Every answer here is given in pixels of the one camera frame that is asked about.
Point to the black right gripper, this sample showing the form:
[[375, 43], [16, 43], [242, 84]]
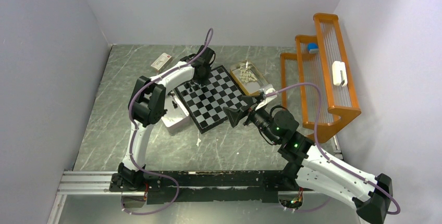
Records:
[[234, 115]]

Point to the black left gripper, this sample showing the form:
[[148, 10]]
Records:
[[203, 81]]

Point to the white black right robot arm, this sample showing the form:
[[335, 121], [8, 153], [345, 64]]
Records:
[[310, 167]]

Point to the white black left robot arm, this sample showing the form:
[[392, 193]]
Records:
[[147, 106]]

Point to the white chess pieces pile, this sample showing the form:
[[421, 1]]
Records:
[[246, 74]]

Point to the black chess pieces pile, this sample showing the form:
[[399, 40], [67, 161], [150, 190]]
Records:
[[171, 95]]

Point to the yellow tray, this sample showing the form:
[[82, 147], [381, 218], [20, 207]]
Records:
[[251, 88]]

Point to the black white chessboard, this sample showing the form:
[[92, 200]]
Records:
[[205, 102]]

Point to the white red card box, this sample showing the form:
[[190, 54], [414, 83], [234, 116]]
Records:
[[161, 62]]

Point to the pink metal tin box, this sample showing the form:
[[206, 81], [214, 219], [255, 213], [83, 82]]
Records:
[[175, 120]]

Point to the orange wooden rack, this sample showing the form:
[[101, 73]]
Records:
[[336, 106]]

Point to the blue round object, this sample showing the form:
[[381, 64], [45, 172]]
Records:
[[313, 48]]

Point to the white plastic clip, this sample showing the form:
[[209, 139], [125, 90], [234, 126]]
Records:
[[339, 74]]

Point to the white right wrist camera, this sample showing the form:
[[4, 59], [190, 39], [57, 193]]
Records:
[[266, 95]]

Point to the black mounting rail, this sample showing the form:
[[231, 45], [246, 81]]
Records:
[[161, 187]]

